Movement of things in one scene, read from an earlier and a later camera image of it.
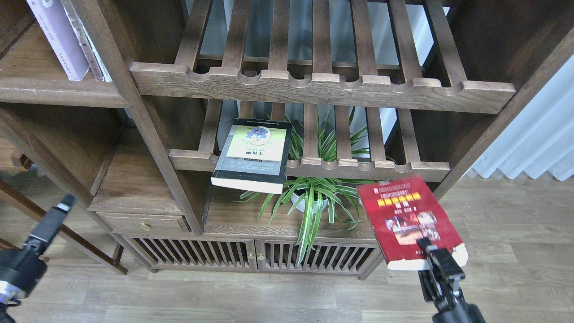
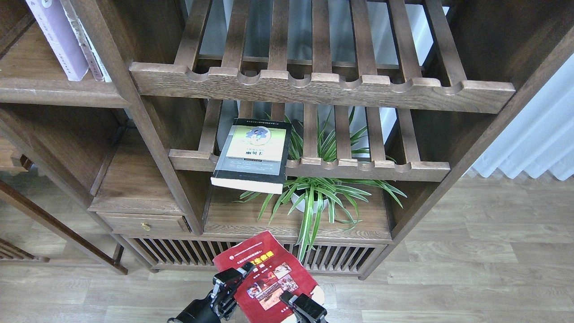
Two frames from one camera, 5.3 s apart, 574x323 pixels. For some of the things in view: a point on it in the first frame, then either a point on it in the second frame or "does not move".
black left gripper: x=23 y=268 -> x=219 y=304
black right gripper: x=447 y=272 -> x=307 y=310
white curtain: x=541 y=138 does not move
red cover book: x=400 y=211 -> x=277 y=270
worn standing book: x=96 y=63 does not move
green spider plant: x=315 y=193 does not move
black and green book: x=254 y=156 does not move
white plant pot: x=301 y=207 does not move
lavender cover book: x=54 y=20 does not move
